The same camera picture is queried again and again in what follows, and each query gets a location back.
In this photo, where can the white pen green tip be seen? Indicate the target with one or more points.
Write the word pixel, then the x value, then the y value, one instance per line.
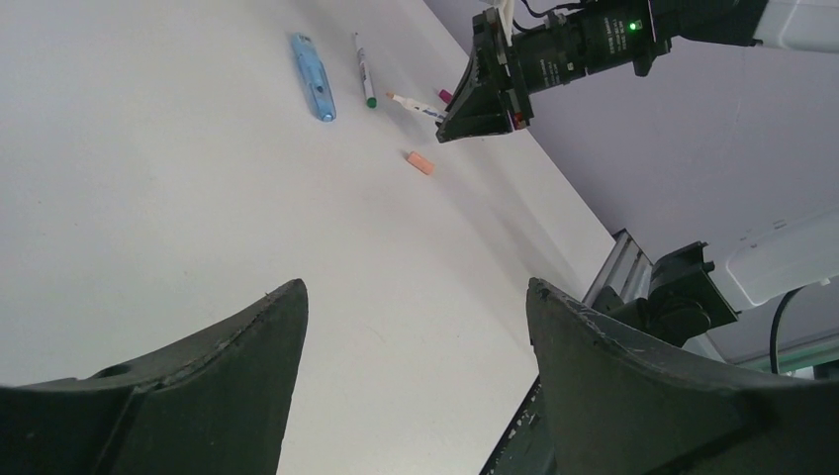
pixel 370 97

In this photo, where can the white pen orange tip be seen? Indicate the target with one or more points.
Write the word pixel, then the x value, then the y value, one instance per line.
pixel 417 106

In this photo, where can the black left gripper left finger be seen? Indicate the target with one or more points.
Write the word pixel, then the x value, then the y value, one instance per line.
pixel 214 402

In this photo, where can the blue translucent highlighter pen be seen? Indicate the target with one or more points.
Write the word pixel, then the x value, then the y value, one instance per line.
pixel 313 73

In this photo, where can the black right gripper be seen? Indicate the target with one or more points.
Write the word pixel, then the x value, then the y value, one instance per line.
pixel 509 63

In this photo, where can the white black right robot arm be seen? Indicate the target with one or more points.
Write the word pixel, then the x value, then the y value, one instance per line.
pixel 706 122

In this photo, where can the purple pen cap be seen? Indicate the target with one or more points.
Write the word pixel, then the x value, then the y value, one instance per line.
pixel 445 96

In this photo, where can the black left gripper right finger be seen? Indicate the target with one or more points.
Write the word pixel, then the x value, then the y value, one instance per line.
pixel 619 401

